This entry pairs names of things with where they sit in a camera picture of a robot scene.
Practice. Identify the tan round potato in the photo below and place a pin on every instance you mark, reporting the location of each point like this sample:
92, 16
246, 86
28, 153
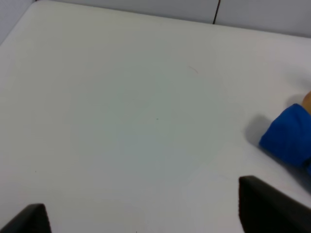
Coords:
306, 103

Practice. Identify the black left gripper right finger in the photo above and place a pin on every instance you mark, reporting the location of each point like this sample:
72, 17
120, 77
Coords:
264, 209

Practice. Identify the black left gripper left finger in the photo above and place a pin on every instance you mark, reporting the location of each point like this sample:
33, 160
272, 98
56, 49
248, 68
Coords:
32, 219

